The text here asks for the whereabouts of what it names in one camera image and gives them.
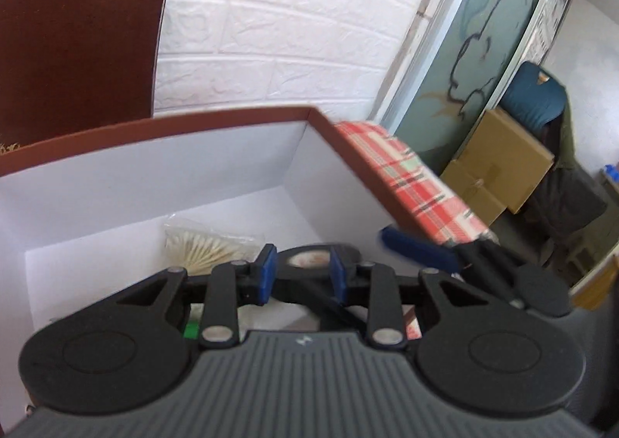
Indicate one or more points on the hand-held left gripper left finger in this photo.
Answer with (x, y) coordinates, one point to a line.
(266, 273)

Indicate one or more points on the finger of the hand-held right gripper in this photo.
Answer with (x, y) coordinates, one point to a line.
(420, 249)

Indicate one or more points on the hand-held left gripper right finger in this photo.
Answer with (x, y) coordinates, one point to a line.
(337, 273)

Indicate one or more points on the brown cardboard box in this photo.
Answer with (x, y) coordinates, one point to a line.
(145, 177)

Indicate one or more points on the tan wooden panel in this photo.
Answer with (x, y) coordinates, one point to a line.
(599, 286)

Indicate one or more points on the bag of cotton swabs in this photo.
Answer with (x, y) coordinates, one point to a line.
(203, 247)

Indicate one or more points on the red plaid bed sheet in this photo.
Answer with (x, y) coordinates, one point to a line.
(416, 177)

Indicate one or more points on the small tan cardboard box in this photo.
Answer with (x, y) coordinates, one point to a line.
(471, 196)

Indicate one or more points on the small green item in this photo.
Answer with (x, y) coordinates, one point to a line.
(192, 327)

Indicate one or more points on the dark clothing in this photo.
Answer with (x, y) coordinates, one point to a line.
(566, 196)

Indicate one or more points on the large tan cardboard box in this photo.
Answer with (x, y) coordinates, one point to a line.
(512, 153)

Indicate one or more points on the glass door with cartoon drawing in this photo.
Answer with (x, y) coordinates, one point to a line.
(483, 32)

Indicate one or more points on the brown wooden headboard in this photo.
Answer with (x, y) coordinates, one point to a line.
(72, 32)

